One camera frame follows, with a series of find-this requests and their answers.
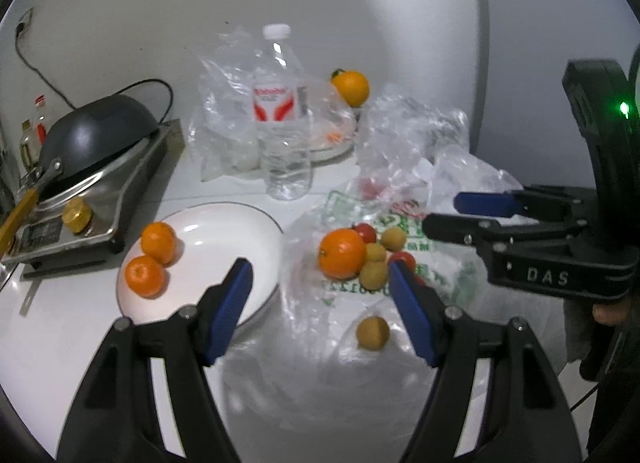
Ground yellow longan upper right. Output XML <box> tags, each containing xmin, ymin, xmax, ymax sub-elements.
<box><xmin>380</xmin><ymin>227</ymin><xmax>407</xmax><ymax>252</ymax></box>

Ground upper mandarin on plate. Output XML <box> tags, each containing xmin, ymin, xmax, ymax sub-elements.
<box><xmin>140</xmin><ymin>221</ymin><xmax>177</xmax><ymax>266</ymax></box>

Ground brass stove knob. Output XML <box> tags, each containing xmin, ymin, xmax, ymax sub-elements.
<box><xmin>62</xmin><ymin>196</ymin><xmax>93</xmax><ymax>235</ymax></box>

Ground clear water bottle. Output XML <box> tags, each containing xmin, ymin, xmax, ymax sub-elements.
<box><xmin>250</xmin><ymin>23</ymin><xmax>312</xmax><ymax>201</ymax></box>

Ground small yellow longan middle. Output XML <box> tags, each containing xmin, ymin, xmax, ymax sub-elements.
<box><xmin>366</xmin><ymin>243</ymin><xmax>387</xmax><ymax>263</ymax></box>

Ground mandarin on plate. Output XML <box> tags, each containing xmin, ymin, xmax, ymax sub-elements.
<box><xmin>125</xmin><ymin>255</ymin><xmax>166</xmax><ymax>298</ymax></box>
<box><xmin>140</xmin><ymin>221</ymin><xmax>177</xmax><ymax>266</ymax></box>

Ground orange with green leaf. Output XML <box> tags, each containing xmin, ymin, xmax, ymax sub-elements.
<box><xmin>331</xmin><ymin>68</ymin><xmax>370</xmax><ymax>108</ymax></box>

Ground steel gas stove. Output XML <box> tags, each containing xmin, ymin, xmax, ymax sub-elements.
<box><xmin>2</xmin><ymin>120</ymin><xmax>184</xmax><ymax>279</ymax></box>

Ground large orange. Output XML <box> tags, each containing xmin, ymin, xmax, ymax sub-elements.
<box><xmin>318</xmin><ymin>228</ymin><xmax>367</xmax><ymax>280</ymax></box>

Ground yellow longan by orange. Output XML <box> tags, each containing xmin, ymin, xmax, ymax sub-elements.
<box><xmin>359</xmin><ymin>261</ymin><xmax>388</xmax><ymax>292</ymax></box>

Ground printed plastic bag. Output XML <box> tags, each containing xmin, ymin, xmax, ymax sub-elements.
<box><xmin>222</xmin><ymin>190</ymin><xmax>567</xmax><ymax>433</ymax></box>

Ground white round plate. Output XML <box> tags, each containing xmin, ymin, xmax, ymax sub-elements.
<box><xmin>116</xmin><ymin>202</ymin><xmax>283</xmax><ymax>329</ymax></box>

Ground red cherry tomato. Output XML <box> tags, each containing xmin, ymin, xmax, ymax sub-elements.
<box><xmin>352</xmin><ymin>222</ymin><xmax>378</xmax><ymax>244</ymax></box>
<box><xmin>387</xmin><ymin>252</ymin><xmax>416</xmax><ymax>272</ymax></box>

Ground yellow wooden wok handle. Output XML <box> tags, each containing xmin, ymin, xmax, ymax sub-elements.
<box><xmin>0</xmin><ymin>186</ymin><xmax>39</xmax><ymax>257</ymax></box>

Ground yellow longan fruit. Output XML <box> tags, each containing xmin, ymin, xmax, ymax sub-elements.
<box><xmin>356</xmin><ymin>316</ymin><xmax>390</xmax><ymax>351</ymax></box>

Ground red capped sauce bottle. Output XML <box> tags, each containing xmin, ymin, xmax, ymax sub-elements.
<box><xmin>35</xmin><ymin>94</ymin><xmax>50</xmax><ymax>143</ymax></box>

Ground crumpled clear bag right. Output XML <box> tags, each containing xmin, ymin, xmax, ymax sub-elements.
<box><xmin>355</xmin><ymin>84</ymin><xmax>523</xmax><ymax>215</ymax></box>

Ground white dish under bag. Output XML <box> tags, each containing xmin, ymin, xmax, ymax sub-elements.
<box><xmin>309</xmin><ymin>110</ymin><xmax>356</xmax><ymax>163</ymax></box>

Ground black power cable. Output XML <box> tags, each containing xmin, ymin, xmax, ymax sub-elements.
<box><xmin>13</xmin><ymin>22</ymin><xmax>175</xmax><ymax>126</ymax></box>

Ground black wok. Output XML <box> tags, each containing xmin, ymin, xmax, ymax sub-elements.
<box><xmin>40</xmin><ymin>94</ymin><xmax>158</xmax><ymax>179</ymax></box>

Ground clear bag behind bottle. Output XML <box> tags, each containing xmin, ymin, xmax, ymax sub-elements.
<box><xmin>186</xmin><ymin>26</ymin><xmax>355</xmax><ymax>182</ymax></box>

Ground lower mandarin on plate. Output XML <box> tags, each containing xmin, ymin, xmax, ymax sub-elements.
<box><xmin>125</xmin><ymin>255</ymin><xmax>166</xmax><ymax>298</ymax></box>

